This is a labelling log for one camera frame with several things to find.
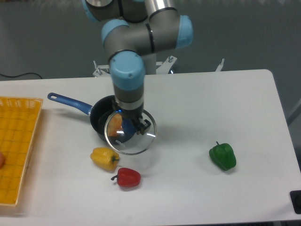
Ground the yellow woven basket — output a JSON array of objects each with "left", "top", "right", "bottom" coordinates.
[{"left": 0, "top": 97, "right": 43, "bottom": 206}]

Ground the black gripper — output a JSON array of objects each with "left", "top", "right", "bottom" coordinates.
[{"left": 112, "top": 98, "right": 151, "bottom": 135}]

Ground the dark pot with blue handle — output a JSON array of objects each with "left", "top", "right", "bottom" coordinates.
[{"left": 48, "top": 93, "right": 115, "bottom": 142}]

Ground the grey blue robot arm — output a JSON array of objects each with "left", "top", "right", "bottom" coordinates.
[{"left": 82, "top": 0, "right": 193, "bottom": 134}]

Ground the black object at table edge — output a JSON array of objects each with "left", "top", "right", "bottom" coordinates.
[{"left": 290, "top": 190, "right": 301, "bottom": 214}]

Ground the black cable on floor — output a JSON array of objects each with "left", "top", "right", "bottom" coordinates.
[{"left": 0, "top": 73, "right": 43, "bottom": 80}]

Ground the triangular toasted bread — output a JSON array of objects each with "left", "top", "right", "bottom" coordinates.
[{"left": 107, "top": 114, "right": 122, "bottom": 137}]

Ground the green bell pepper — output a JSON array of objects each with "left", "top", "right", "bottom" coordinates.
[{"left": 209, "top": 141, "right": 237, "bottom": 171}]

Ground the glass pot lid blue knob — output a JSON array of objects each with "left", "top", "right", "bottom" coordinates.
[{"left": 104, "top": 110, "right": 157, "bottom": 155}]

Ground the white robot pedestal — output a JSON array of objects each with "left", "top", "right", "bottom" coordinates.
[{"left": 142, "top": 53, "right": 157, "bottom": 75}]

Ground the red bell pepper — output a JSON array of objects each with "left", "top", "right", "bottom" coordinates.
[{"left": 111, "top": 168, "right": 141, "bottom": 188}]

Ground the white metal frame base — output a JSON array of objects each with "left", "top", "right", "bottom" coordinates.
[{"left": 92, "top": 56, "right": 226, "bottom": 77}]

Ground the yellow bell pepper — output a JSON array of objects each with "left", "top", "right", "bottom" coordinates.
[{"left": 90, "top": 147, "right": 119, "bottom": 171}]

